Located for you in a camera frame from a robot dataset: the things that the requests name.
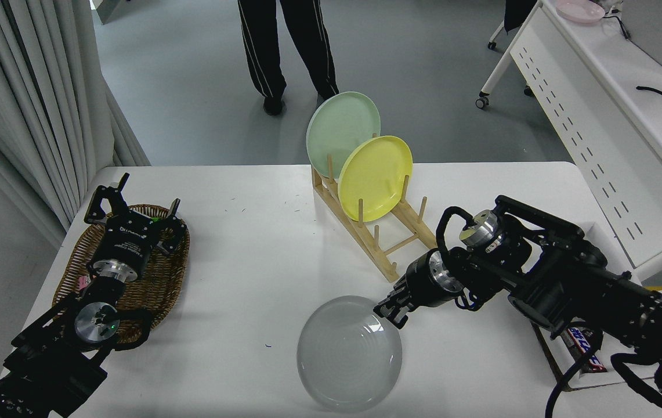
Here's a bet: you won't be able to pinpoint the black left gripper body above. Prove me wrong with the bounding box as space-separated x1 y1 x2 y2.
92 213 165 274

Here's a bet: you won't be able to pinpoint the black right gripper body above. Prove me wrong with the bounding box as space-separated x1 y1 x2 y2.
405 252 451 308

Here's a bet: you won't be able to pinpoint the grey plate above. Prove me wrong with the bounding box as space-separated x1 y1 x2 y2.
296 295 403 414

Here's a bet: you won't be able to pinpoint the wooden plate rack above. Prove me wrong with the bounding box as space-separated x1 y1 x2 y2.
311 132 444 283

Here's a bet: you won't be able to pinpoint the yellow plate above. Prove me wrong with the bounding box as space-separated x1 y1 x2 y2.
337 135 414 223

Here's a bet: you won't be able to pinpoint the pale green plate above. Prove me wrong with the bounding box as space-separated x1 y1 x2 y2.
306 91 382 179

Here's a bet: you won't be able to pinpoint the pink plate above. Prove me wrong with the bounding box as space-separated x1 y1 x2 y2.
555 0 606 24

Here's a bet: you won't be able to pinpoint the brown wicker basket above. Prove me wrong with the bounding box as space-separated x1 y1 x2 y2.
52 203 191 344

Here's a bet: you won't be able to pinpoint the grey curtain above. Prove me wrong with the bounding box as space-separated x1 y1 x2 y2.
0 0 151 247

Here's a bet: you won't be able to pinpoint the brown snack bar, blue characters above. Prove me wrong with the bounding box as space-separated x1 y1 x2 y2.
560 325 607 373

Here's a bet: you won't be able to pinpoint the white tray with dark edge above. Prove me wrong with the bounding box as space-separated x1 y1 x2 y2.
531 224 662 392

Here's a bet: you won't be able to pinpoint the white perforated desk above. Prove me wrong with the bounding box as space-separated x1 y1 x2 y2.
476 0 662 282

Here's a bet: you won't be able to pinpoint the grey laptop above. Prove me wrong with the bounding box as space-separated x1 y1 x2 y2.
621 0 662 80

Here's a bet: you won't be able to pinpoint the thick black cable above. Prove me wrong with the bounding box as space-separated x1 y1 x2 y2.
636 85 662 108

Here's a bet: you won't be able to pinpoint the thin black cable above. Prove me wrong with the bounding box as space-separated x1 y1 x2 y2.
600 5 632 41

